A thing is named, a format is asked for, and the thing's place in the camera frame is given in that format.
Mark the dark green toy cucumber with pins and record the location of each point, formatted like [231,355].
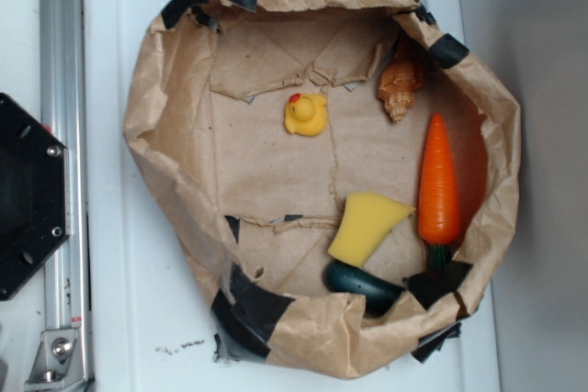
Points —
[380,295]

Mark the yellow rubber duck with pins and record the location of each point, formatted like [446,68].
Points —
[306,114]

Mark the tan conch seashell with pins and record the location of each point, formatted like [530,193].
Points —
[402,78]

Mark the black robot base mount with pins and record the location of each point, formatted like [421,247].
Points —
[34,220]

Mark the metal corner bracket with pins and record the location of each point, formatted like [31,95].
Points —
[58,363]

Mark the yellow sponge piece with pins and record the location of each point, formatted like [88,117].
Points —
[367,221]

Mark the brown paper bag basin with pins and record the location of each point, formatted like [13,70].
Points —
[256,208]

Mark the aluminium frame rail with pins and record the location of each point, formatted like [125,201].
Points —
[62,74]

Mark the orange toy carrot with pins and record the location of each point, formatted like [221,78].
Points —
[439,219]

